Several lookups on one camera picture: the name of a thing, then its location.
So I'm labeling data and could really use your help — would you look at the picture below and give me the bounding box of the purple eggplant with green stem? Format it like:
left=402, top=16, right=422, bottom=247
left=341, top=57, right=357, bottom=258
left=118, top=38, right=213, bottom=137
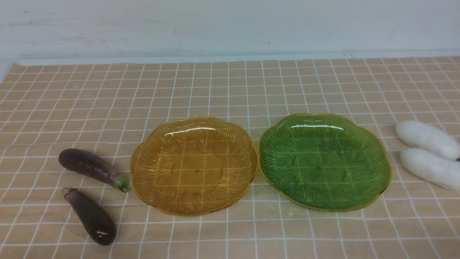
left=59, top=149, right=129, bottom=193

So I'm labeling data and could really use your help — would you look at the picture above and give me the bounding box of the purple eggplant without stem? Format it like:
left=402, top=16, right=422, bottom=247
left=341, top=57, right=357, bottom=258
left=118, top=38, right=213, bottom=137
left=61, top=187, right=117, bottom=246

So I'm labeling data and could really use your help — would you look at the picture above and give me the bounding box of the white radish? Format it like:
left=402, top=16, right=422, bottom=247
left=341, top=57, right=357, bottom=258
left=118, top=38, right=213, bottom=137
left=395, top=120, right=460, bottom=160
left=400, top=149, right=460, bottom=190

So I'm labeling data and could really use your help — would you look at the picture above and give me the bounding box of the amber glass plate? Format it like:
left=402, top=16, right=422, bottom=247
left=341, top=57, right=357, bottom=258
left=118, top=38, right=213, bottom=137
left=130, top=116, right=259, bottom=217

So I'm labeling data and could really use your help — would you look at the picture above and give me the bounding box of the green glass plate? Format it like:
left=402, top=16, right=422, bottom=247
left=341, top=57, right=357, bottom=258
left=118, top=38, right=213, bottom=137
left=258, top=113, right=392, bottom=212

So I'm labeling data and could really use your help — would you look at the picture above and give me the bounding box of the orange checkered tablecloth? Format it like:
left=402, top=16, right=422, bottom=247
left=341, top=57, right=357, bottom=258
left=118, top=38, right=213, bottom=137
left=0, top=57, right=459, bottom=259

